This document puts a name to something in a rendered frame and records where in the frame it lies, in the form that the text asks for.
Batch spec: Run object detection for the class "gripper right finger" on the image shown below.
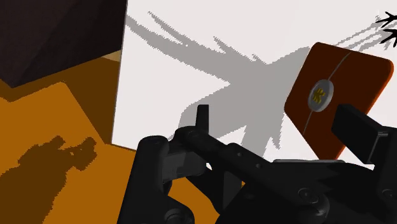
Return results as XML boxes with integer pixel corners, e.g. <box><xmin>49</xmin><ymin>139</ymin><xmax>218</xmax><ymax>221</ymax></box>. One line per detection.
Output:
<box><xmin>331</xmin><ymin>104</ymin><xmax>397</xmax><ymax>218</ymax></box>

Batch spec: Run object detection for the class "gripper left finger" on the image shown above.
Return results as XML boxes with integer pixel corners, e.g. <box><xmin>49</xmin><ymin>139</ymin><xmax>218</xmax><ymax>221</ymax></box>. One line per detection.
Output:
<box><xmin>117</xmin><ymin>104</ymin><xmax>299</xmax><ymax>224</ymax></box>

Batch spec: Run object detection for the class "red-brown square box grey emblem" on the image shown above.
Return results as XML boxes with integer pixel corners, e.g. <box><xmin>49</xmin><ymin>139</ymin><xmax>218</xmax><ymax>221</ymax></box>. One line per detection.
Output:
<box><xmin>283</xmin><ymin>41</ymin><xmax>394</xmax><ymax>161</ymax></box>

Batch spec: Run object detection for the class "white table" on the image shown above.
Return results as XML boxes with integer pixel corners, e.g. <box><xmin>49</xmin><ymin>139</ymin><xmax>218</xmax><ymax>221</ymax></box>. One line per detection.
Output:
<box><xmin>111</xmin><ymin>0</ymin><xmax>397</xmax><ymax>171</ymax></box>

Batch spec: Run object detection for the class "black spiky plant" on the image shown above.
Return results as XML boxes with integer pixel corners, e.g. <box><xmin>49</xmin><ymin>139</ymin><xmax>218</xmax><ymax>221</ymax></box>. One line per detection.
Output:
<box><xmin>375</xmin><ymin>11</ymin><xmax>397</xmax><ymax>48</ymax></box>

